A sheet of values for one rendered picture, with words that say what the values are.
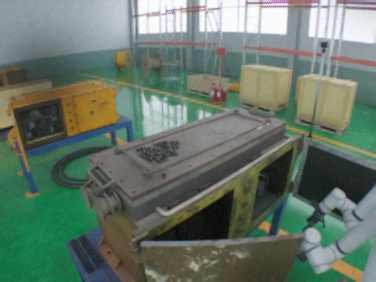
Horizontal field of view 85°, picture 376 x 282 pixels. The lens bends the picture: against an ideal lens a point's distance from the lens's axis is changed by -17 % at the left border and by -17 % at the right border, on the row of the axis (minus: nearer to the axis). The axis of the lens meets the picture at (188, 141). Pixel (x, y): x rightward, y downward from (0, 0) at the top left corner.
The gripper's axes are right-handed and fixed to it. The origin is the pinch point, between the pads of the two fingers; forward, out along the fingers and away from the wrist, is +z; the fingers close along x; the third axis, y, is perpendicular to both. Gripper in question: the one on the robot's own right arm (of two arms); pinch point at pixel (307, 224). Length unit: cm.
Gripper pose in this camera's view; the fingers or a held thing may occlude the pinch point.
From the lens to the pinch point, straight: 181.3
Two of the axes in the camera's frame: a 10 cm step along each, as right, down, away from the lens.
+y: 7.0, 6.1, -3.7
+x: 6.0, -2.2, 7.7
